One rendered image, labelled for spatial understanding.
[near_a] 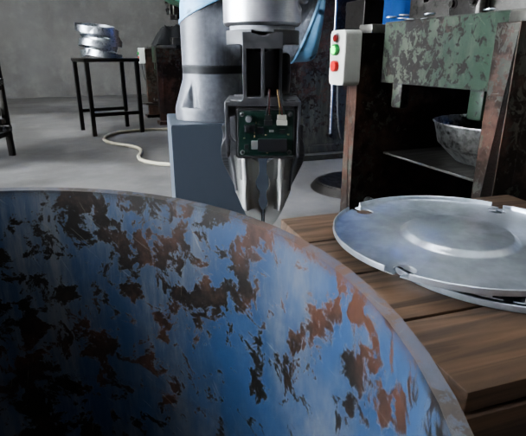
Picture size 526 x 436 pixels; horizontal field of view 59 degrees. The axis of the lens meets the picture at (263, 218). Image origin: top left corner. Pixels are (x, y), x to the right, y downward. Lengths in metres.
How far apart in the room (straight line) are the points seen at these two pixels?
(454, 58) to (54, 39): 6.73
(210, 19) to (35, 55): 6.65
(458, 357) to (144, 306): 0.24
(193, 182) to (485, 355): 0.62
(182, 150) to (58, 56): 6.65
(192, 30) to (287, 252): 0.70
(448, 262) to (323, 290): 0.30
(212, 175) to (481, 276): 0.54
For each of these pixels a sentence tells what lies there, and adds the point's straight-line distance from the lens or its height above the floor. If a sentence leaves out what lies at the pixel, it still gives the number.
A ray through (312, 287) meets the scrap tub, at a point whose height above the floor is 0.46.
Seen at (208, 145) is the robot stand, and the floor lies 0.41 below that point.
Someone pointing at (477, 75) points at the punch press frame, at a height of 0.53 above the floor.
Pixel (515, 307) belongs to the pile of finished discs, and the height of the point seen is 0.36.
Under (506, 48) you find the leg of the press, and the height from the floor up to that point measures 0.58.
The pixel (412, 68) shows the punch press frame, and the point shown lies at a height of 0.54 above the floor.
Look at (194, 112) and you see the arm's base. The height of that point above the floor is 0.47.
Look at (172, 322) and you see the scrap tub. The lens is 0.34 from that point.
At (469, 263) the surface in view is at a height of 0.37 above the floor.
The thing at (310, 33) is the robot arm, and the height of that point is 0.60.
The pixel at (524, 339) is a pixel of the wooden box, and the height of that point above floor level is 0.35.
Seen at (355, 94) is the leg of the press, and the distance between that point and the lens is 1.30.
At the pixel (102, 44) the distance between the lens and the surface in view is 3.75.
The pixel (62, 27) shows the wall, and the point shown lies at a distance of 7.49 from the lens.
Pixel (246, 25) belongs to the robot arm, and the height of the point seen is 0.59.
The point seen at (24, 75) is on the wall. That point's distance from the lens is 7.51.
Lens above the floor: 0.57
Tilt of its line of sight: 19 degrees down
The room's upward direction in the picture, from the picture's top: straight up
